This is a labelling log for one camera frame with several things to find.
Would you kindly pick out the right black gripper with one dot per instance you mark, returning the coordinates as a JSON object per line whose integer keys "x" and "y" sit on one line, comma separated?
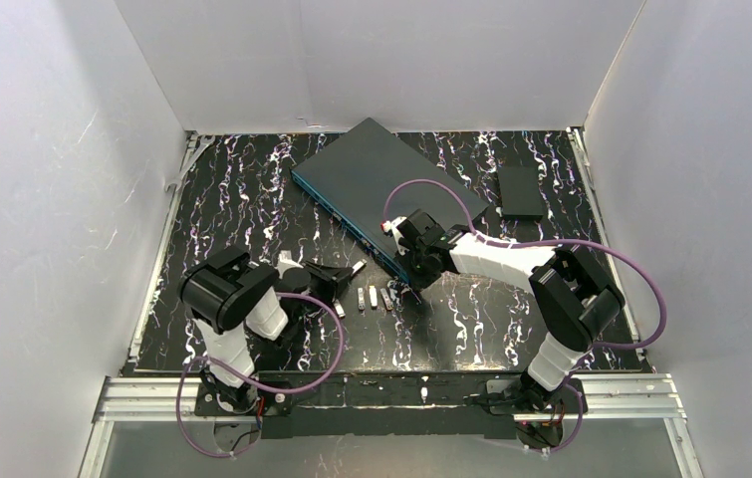
{"x": 412, "y": 265}

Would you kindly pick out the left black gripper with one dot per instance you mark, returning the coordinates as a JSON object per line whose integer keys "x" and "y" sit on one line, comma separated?
{"x": 326, "y": 281}

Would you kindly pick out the large teal network switch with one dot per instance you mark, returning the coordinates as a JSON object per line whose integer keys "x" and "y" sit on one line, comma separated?
{"x": 353, "y": 176}

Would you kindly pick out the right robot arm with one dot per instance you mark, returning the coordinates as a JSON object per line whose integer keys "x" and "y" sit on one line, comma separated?
{"x": 576, "y": 297}

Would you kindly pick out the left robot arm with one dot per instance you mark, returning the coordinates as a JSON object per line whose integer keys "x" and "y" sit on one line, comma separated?
{"x": 230, "y": 294}

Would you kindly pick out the metal wrench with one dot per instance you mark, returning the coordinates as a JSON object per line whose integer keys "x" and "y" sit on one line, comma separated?
{"x": 196, "y": 146}

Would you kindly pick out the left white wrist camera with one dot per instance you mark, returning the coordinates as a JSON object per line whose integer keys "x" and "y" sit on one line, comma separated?
{"x": 285, "y": 263}

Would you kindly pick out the small black network switch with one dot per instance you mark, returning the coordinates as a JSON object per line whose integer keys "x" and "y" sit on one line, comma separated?
{"x": 521, "y": 198}

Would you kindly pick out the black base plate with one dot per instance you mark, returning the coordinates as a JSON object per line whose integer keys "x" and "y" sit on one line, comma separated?
{"x": 491, "y": 415}

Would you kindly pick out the aluminium front rail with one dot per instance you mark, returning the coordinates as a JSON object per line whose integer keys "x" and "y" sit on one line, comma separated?
{"x": 166, "y": 398}

